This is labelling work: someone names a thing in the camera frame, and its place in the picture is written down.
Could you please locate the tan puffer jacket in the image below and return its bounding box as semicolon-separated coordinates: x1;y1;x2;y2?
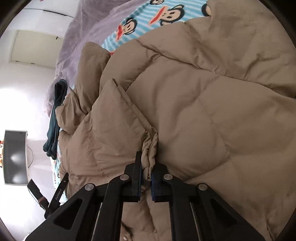
56;1;295;240

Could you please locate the dark teal folded garment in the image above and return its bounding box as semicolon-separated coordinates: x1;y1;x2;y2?
43;79;68;160

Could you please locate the lavender plush bedspread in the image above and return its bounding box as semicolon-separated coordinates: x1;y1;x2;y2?
44;1;146;115

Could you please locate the blue monkey print blanket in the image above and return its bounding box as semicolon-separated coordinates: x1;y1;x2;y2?
55;1;224;197

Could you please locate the black wall monitor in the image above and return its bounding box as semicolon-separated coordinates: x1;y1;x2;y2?
3;130;29;186

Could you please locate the white wall cupboard door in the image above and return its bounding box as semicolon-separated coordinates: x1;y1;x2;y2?
10;30;63;69

